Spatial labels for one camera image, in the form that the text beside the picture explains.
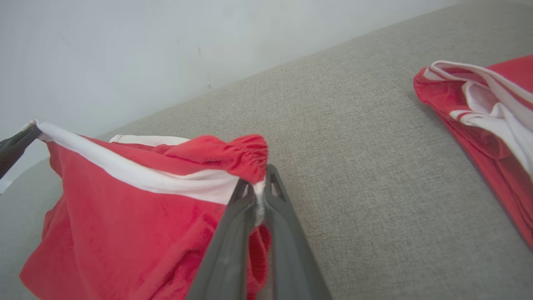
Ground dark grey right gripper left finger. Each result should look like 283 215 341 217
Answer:
185 179 257 300

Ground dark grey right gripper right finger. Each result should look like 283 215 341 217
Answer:
264 164 334 300

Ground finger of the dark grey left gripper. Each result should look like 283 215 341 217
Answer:
0 125 42 180

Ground red shorts with white band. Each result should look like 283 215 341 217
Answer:
20 119 272 300

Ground red jersey with white sleeves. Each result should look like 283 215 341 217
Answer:
413 55 533 250

